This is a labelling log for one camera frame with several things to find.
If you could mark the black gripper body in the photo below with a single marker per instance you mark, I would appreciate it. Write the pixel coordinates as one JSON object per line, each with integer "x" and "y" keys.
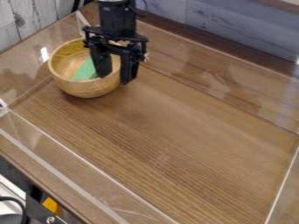
{"x": 115, "y": 35}

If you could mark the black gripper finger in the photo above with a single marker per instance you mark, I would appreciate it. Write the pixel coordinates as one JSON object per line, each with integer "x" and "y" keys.
{"x": 102, "y": 61}
{"x": 130, "y": 60}

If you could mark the green rectangular block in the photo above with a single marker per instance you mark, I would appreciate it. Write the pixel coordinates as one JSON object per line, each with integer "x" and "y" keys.
{"x": 87, "y": 71}

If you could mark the brown wooden bowl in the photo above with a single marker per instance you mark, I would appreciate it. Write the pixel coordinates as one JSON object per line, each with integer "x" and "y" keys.
{"x": 64, "y": 63}

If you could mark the yellow label tag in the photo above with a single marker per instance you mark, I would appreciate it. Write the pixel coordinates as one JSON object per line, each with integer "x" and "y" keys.
{"x": 51, "y": 205}

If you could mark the clear acrylic corner bracket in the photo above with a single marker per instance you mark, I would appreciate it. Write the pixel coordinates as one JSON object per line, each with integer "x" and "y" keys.
{"x": 82, "y": 22}

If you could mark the clear acrylic front wall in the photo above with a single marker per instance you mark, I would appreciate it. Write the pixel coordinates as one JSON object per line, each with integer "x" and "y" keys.
{"x": 84, "y": 189}

